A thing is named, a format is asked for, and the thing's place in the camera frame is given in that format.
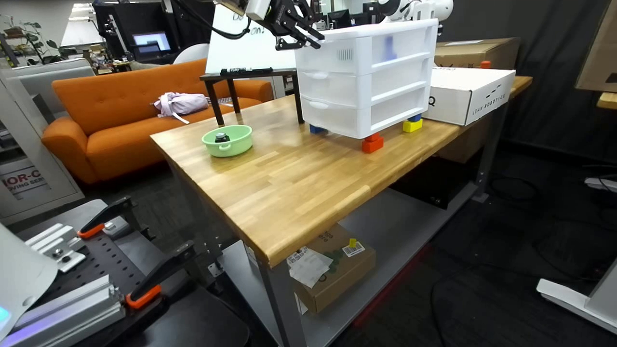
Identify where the orange handled clamp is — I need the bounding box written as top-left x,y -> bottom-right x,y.
124,241 -> 195,310

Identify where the small black cylinder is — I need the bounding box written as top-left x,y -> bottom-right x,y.
215,133 -> 230,142

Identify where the blue block foot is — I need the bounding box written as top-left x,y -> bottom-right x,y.
309,125 -> 330,136

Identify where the pink cloth bundle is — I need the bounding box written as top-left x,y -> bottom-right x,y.
155,92 -> 209,123

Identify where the orange sofa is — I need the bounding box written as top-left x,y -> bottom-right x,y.
41,57 -> 276,187

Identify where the white drawer chest frame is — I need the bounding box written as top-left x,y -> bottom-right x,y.
321,19 -> 438,136

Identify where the white bottom drawer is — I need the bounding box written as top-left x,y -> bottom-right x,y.
303,100 -> 371,138

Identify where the white cardboard box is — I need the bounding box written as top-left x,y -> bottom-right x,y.
427,67 -> 515,125

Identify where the white drawer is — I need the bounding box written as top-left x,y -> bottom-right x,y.
303,100 -> 371,138
296,38 -> 371,71
299,71 -> 367,104

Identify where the cardboard box under table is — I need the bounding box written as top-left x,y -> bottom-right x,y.
288,225 -> 377,314

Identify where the white top drawer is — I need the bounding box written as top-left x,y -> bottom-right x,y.
296,38 -> 371,71

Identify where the yellow block foot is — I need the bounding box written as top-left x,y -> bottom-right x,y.
404,113 -> 425,133

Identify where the white whiteboard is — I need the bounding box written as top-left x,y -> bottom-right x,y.
207,5 -> 296,73

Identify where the dark wooden stand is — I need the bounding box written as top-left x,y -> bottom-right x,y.
201,67 -> 305,125

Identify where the white middle drawer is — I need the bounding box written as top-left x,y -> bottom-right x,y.
299,71 -> 367,104

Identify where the laptop screen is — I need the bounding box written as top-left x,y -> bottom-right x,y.
134,30 -> 170,54

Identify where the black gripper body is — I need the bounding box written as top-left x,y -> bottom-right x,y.
263,0 -> 315,36

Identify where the red block foot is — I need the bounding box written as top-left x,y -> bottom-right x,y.
363,133 -> 384,154

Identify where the green plastic bowl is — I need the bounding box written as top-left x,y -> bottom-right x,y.
201,125 -> 253,158

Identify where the brown cardboard box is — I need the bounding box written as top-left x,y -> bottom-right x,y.
436,36 -> 521,69

